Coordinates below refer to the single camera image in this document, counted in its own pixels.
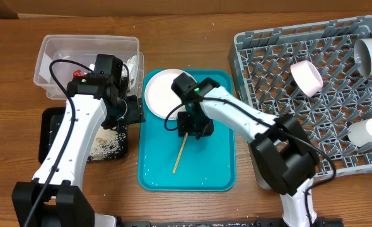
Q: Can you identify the wooden chopstick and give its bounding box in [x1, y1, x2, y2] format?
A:
[172, 132, 189, 174]

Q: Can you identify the large white plate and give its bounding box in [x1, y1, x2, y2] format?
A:
[144, 69, 196, 119]

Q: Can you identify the white napkin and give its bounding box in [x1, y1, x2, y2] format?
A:
[89, 55, 137, 90]

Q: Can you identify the red snack wrapper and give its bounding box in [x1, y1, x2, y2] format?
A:
[73, 69, 84, 78]

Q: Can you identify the pink bowl with rice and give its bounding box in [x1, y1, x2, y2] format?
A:
[290, 60, 323, 97]

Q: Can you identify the white paper cup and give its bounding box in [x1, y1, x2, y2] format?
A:
[347, 119, 372, 147]

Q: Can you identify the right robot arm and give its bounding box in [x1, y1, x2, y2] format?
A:
[171, 73, 343, 226]

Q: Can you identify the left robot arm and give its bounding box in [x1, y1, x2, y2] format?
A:
[11, 54, 145, 226]

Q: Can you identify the grey dishwasher rack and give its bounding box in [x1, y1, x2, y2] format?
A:
[228, 16, 372, 181]

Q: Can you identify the pile of rice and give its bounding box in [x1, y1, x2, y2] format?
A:
[88, 126, 128, 161]

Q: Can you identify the teal serving tray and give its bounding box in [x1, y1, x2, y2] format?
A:
[137, 69, 237, 192]

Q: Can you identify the clear plastic bin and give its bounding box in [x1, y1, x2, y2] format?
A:
[33, 35, 144, 100]

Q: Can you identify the black tray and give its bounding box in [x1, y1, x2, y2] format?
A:
[38, 107, 129, 164]

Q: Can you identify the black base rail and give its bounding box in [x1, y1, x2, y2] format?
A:
[117, 218, 287, 227]

